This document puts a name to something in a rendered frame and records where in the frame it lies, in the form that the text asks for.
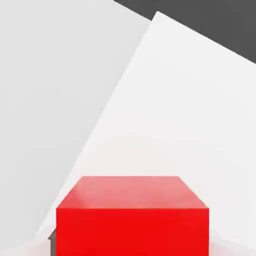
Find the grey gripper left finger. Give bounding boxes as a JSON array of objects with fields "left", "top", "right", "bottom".
[{"left": 22, "top": 225, "right": 57, "bottom": 256}]

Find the small red cube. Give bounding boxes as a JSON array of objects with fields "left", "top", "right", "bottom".
[{"left": 55, "top": 175, "right": 210, "bottom": 256}]

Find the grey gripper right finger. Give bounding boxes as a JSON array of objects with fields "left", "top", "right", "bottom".
[{"left": 208, "top": 229, "right": 239, "bottom": 256}]

